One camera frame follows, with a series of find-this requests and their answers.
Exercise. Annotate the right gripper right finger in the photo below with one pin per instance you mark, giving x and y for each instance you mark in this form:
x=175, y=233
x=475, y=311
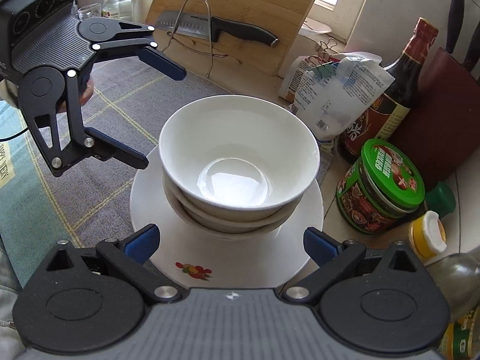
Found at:
x=336, y=261

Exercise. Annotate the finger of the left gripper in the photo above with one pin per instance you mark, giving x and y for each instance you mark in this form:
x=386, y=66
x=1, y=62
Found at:
x=106, y=147
x=161, y=63

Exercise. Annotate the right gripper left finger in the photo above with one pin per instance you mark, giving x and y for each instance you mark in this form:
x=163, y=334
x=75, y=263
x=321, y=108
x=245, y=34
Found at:
x=126, y=259

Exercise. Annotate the stained white fruit plate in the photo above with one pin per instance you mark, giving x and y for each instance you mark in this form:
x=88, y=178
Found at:
x=193, y=256

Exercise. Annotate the white floral bowl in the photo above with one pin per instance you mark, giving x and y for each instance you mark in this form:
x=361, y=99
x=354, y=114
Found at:
x=228, y=234

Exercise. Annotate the clear glass mug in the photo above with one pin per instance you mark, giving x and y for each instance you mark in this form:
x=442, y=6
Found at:
x=89, y=11

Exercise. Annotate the glass jar yellow lid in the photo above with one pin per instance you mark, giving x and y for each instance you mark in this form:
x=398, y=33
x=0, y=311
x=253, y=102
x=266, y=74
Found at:
x=117, y=9

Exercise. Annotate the green mushroom sauce jar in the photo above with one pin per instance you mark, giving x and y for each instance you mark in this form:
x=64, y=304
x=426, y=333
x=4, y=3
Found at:
x=380, y=188

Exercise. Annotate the yellow lid spice jar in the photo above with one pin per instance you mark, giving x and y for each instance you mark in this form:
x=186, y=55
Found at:
x=426, y=236

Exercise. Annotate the bamboo cutting board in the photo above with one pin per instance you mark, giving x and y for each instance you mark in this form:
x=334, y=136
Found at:
x=281, y=17

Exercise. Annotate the green lid small jar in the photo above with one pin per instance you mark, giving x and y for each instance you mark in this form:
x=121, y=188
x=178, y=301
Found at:
x=441, y=200

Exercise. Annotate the clear glass oil bottle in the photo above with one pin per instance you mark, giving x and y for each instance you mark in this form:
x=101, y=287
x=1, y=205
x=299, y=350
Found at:
x=457, y=277

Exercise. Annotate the red white food bag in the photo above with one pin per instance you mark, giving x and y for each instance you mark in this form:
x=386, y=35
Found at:
x=299, y=66

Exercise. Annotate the dark vinegar bottle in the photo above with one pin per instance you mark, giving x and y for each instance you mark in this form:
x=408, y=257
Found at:
x=386, y=113

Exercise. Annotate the yellow green label bottle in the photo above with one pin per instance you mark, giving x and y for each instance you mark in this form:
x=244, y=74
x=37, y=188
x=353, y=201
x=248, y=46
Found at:
x=461, y=339

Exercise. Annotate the white blue salt bag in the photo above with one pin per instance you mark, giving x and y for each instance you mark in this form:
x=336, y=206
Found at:
x=331, y=96

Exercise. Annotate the dark red knife block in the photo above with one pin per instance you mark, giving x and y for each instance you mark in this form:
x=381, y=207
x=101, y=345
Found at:
x=442, y=130

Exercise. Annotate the black handled cleaver knife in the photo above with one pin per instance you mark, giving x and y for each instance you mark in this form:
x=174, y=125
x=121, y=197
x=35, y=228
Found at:
x=240, y=30

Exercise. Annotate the metal wire board rack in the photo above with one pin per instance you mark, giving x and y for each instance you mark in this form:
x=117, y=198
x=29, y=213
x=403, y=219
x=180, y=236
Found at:
x=196, y=26

